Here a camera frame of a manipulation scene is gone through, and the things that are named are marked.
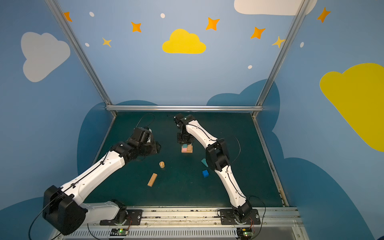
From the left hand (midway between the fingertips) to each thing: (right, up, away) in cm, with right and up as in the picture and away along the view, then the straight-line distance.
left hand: (160, 147), depth 81 cm
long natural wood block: (-5, -20, +5) cm, 21 cm away
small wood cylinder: (-1, -12, +9) cm, 15 cm away
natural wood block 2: (+14, -6, +17) cm, 23 cm away
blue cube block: (+26, -17, +7) cm, 32 cm away
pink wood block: (+13, -4, +17) cm, 21 cm away
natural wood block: (+16, -3, +17) cm, 24 cm away
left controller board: (-17, -40, -11) cm, 44 cm away
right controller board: (+43, -40, -11) cm, 60 cm away
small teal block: (+13, -2, +17) cm, 21 cm away
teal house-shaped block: (+26, -12, +13) cm, 31 cm away
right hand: (+12, +1, +16) cm, 20 cm away
